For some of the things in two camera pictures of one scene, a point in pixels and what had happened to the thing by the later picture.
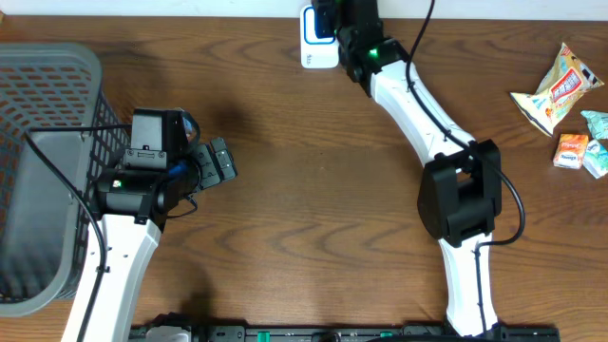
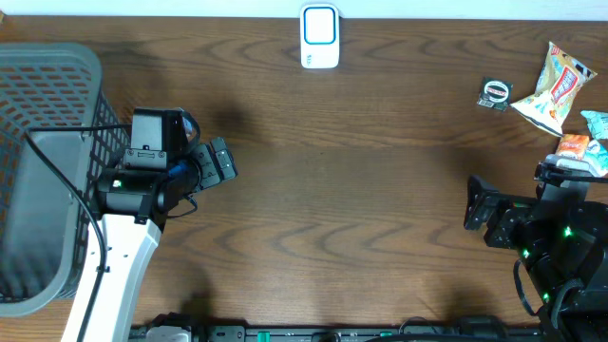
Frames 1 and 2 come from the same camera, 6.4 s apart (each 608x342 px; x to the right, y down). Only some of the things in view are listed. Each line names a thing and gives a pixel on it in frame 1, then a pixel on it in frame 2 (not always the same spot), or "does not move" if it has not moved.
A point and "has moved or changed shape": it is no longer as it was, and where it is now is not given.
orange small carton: (570, 151) does not move
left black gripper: (209, 157) does not move
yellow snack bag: (564, 82) has moved or changed shape
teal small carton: (596, 159) does not move
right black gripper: (320, 9) to (497, 230)
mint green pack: (598, 123) does not move
